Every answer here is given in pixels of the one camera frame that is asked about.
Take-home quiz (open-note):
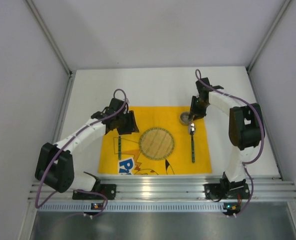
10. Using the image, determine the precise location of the speckled ceramic cup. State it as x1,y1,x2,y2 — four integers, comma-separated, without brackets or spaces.
180,111,191,126

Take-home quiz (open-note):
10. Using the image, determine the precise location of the spoon with green handle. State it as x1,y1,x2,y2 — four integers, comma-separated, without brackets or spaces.
188,122,196,164

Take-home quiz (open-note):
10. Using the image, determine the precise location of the fork with green handle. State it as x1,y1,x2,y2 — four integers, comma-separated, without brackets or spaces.
118,135,122,161

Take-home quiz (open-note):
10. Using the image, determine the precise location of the round woven bamboo plate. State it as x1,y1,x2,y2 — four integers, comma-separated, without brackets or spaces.
139,127,175,161

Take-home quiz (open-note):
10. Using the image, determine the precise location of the yellow pikachu placemat cloth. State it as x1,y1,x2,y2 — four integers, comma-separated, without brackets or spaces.
98,106,212,176

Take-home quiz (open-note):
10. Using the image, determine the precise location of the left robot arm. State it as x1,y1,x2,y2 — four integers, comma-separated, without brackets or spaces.
35,97,139,193

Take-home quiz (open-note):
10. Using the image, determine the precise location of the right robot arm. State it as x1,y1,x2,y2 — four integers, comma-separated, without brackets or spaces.
188,77,265,197

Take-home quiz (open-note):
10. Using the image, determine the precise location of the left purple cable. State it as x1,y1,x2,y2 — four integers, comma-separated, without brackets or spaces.
35,88,131,217

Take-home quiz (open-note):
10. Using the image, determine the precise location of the right aluminium frame post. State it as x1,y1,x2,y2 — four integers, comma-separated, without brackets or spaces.
246,0,293,74

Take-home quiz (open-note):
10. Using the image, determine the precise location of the aluminium frame post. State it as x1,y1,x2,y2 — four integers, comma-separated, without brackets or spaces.
246,0,293,74
24,0,72,76

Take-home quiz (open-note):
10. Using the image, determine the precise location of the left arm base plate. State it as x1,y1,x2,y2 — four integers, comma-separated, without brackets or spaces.
72,183,117,200

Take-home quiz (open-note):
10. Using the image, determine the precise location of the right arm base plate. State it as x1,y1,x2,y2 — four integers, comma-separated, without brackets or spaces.
204,183,250,202

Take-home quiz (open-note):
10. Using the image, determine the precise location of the aluminium mounting rail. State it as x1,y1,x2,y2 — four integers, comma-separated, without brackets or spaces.
27,176,296,201

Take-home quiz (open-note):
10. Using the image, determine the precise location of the slotted cable duct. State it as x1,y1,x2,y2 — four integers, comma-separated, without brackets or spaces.
37,201,241,213

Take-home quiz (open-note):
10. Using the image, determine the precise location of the left aluminium frame post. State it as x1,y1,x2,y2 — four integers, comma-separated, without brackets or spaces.
24,0,72,76

